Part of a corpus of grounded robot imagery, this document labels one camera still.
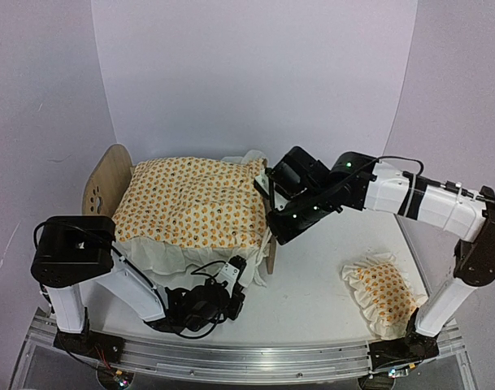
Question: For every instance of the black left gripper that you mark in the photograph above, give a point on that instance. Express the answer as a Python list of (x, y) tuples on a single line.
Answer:
[(233, 314)]

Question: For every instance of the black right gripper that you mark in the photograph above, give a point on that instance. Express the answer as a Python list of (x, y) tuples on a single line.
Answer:
[(284, 232)]

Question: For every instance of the duck print ruffled cushion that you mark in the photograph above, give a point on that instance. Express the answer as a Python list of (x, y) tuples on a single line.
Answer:
[(190, 211)]

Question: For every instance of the wooden pet bed frame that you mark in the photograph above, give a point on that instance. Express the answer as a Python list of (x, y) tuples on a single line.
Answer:
[(105, 187)]

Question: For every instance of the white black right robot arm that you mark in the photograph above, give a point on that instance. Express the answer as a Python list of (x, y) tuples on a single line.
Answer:
[(372, 183)]

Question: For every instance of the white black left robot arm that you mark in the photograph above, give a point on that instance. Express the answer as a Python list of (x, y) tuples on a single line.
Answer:
[(73, 250)]

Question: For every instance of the small duck print pillow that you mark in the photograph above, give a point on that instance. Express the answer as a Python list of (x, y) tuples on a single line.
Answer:
[(384, 294)]

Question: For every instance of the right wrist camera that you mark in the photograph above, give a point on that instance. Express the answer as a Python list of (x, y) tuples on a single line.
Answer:
[(293, 175)]

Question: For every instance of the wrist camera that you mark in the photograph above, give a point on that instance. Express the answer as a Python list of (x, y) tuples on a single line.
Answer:
[(293, 175), (230, 273)]

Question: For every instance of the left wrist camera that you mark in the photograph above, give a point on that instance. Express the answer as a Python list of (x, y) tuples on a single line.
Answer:
[(230, 273)]

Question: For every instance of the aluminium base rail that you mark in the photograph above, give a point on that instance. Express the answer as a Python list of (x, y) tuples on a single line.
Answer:
[(40, 365)]

